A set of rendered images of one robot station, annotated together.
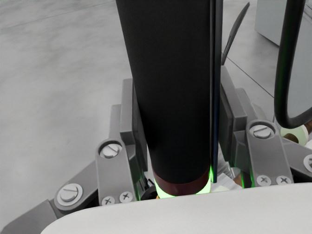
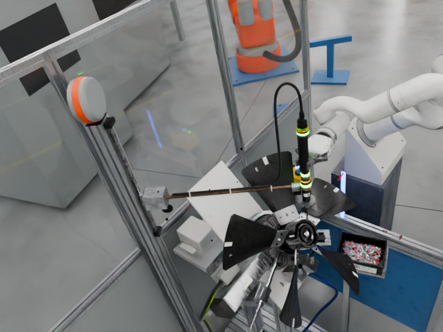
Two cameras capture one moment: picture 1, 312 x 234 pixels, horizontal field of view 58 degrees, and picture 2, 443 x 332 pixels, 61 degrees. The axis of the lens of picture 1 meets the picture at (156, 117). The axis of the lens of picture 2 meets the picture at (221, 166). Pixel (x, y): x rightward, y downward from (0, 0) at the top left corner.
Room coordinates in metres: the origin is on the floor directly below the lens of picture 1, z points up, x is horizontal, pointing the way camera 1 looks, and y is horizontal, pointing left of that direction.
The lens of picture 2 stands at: (1.08, 0.50, 2.42)
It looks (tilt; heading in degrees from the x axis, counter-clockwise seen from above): 39 degrees down; 224
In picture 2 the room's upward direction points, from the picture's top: 14 degrees counter-clockwise
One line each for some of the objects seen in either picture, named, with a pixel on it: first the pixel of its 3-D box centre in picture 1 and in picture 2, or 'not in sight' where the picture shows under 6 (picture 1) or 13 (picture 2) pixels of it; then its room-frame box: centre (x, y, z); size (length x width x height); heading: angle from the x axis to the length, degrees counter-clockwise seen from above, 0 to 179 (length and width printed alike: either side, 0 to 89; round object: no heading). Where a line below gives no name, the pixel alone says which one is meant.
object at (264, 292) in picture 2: not in sight; (264, 294); (0.45, -0.04, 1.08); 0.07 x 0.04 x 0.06; 7
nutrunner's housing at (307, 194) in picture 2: not in sight; (304, 163); (0.10, -0.01, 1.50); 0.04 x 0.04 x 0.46
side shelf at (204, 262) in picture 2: not in sight; (210, 237); (0.18, -0.57, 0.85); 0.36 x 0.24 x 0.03; 176
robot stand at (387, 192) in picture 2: not in sight; (362, 219); (-0.63, 0.01, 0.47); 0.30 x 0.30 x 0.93; 88
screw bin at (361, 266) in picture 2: not in sight; (360, 252); (-0.08, 0.17, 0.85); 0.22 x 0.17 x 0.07; 102
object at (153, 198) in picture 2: not in sight; (154, 198); (0.43, -0.55, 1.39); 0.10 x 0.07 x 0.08; 121
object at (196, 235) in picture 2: not in sight; (194, 236); (0.25, -0.60, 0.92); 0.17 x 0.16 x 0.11; 86
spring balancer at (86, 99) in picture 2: not in sight; (87, 100); (0.47, -0.63, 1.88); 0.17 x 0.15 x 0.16; 176
